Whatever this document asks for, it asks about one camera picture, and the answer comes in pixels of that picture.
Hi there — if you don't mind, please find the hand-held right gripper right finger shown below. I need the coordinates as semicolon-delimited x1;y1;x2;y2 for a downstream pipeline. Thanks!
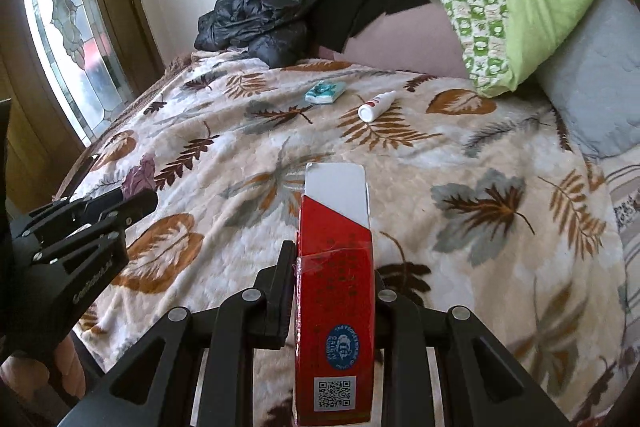
372;269;571;427

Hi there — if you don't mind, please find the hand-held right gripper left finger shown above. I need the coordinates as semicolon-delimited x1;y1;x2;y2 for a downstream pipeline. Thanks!
57;239;298;427

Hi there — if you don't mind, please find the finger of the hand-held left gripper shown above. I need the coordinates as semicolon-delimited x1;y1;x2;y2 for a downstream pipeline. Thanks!
30;228;129;266
27;188;158;233

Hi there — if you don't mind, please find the red white carton box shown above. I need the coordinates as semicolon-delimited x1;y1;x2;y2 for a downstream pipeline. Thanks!
292;162;377;425

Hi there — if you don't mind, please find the person's left hand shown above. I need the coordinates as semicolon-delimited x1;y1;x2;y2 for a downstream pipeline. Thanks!
0;334;86;408

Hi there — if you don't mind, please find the leaf print blanket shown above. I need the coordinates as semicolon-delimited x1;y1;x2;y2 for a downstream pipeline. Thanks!
55;52;628;427

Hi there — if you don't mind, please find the small white bottle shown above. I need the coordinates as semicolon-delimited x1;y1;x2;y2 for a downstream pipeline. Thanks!
357;90;397;124

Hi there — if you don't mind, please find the teal white packet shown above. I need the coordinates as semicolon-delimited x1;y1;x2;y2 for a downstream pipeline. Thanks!
305;79;346;104

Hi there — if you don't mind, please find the black puffer jacket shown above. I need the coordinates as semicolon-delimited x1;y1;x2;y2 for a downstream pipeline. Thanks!
194;0;328;68

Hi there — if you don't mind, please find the striped floral pillow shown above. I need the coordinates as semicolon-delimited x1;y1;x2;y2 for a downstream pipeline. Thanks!
600;152;640;323

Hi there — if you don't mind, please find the pink folded quilt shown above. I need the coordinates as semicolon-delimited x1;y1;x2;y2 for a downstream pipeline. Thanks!
320;0;473;80

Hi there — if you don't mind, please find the black cloth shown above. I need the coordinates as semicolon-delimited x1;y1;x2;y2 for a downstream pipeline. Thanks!
307;0;436;55

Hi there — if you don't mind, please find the grey quilted pillow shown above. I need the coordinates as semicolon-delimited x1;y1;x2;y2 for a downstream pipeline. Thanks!
532;0;640;158

